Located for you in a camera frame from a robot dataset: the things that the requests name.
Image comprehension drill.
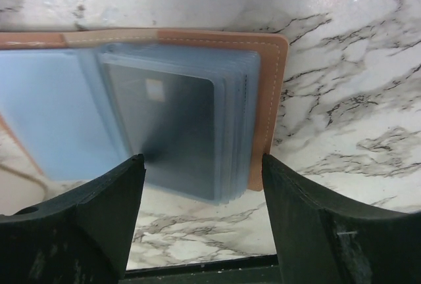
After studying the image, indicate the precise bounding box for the tan leather card holder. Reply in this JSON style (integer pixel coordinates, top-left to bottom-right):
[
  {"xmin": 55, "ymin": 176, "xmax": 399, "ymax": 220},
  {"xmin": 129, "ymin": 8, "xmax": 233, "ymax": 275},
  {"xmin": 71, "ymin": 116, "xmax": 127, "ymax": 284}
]
[{"xmin": 1, "ymin": 28, "xmax": 289, "ymax": 191}]

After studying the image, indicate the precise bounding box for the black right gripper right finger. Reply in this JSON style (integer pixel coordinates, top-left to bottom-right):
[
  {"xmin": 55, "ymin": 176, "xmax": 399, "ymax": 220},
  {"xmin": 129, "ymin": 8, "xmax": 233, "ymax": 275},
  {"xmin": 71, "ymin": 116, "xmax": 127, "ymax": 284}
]
[{"xmin": 262, "ymin": 154, "xmax": 420, "ymax": 283}]

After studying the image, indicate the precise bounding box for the dark credit card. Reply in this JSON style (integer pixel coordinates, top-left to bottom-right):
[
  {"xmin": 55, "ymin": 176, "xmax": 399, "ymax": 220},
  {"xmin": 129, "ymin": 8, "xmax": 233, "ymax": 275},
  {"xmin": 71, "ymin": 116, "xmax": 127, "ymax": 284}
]
[{"xmin": 106, "ymin": 64, "xmax": 219, "ymax": 201}]

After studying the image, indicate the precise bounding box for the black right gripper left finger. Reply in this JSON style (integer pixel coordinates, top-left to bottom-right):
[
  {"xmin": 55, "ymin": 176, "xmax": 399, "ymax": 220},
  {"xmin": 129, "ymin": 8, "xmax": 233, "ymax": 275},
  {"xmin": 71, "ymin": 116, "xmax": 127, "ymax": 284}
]
[{"xmin": 1, "ymin": 154, "xmax": 146, "ymax": 283}]

